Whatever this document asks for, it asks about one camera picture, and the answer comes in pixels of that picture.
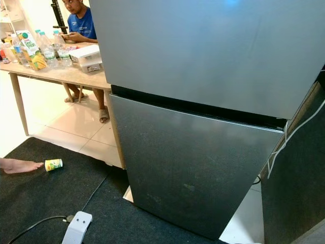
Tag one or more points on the yellow green paper cup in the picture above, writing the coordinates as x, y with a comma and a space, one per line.
54, 164

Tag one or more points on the large grey fridge door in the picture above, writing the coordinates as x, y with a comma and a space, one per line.
193, 168

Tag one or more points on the small orange labelled bottle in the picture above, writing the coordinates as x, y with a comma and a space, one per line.
4, 53

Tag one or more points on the small clear water bottle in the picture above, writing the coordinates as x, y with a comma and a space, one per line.
48, 53
16, 51
38, 34
62, 51

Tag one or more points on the green white juice carton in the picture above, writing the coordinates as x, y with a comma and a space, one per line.
30, 48

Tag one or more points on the light wooden table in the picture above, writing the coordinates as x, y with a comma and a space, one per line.
71, 76

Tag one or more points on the black floor mat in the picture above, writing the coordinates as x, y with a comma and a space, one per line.
40, 203

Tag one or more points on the white shelf unit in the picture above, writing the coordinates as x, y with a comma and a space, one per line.
10, 15

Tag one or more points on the clear labelled plastic container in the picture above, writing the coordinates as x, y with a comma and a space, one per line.
92, 67

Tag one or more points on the white lidded plastic container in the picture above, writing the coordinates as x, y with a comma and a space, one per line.
84, 52

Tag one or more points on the black stand pole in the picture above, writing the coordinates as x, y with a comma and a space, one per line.
59, 12

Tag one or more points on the person in blue shirt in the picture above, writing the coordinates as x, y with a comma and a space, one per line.
84, 25

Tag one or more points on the grey freezer door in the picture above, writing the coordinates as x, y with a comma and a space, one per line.
208, 51

